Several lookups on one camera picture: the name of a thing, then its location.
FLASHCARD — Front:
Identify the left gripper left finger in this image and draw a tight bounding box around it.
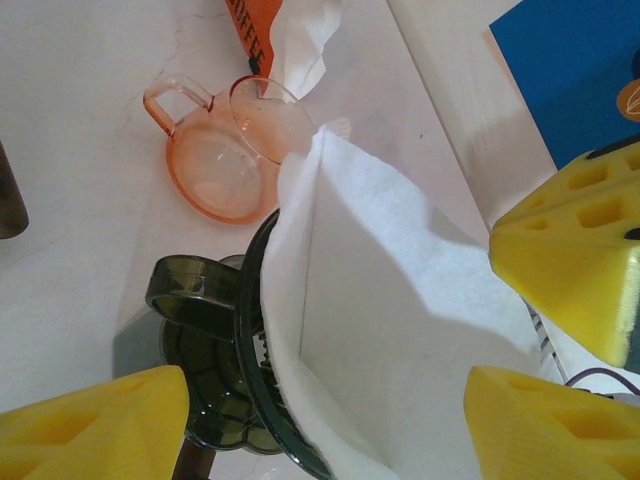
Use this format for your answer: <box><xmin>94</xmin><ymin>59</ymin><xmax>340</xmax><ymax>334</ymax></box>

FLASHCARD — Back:
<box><xmin>0</xmin><ymin>364</ymin><xmax>191</xmax><ymax>480</ymax></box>

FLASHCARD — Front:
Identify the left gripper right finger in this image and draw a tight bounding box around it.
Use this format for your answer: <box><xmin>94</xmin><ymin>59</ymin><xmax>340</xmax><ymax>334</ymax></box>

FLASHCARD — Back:
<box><xmin>463</xmin><ymin>364</ymin><xmax>640</xmax><ymax>480</ymax></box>

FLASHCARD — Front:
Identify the green dripper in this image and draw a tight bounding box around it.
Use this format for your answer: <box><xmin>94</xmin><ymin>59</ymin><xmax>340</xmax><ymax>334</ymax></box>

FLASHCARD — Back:
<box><xmin>143</xmin><ymin>209</ymin><xmax>337</xmax><ymax>480</ymax></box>

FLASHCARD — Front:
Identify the white paper coffee filter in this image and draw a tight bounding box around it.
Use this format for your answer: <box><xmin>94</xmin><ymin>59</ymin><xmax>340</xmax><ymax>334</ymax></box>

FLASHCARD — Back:
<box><xmin>259</xmin><ymin>124</ymin><xmax>546</xmax><ymax>480</ymax></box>

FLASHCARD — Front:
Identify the clear dripper with brown handle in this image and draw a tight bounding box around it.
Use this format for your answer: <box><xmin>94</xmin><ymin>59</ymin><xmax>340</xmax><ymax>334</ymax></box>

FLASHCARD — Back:
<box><xmin>0</xmin><ymin>141</ymin><xmax>30</xmax><ymax>240</ymax></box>

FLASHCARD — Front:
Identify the orange glass server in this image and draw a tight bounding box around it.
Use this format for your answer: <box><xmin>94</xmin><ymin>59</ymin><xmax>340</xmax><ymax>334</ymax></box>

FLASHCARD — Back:
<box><xmin>142</xmin><ymin>73</ymin><xmax>321</xmax><ymax>223</ymax></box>

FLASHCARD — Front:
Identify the orange coffee filter package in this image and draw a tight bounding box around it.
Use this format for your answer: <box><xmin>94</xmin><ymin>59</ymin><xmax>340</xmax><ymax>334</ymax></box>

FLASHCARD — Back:
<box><xmin>224</xmin><ymin>0</ymin><xmax>344</xmax><ymax>101</ymax></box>

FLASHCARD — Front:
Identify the aluminium rail frame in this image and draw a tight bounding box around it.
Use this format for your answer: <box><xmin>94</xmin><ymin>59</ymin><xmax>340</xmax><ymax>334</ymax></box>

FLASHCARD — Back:
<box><xmin>527</xmin><ymin>299</ymin><xmax>569</xmax><ymax>386</ymax></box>

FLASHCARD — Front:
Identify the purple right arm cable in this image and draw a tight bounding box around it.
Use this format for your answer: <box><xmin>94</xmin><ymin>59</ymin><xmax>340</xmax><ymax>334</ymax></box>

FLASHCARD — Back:
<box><xmin>567</xmin><ymin>367</ymin><xmax>634</xmax><ymax>399</ymax></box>

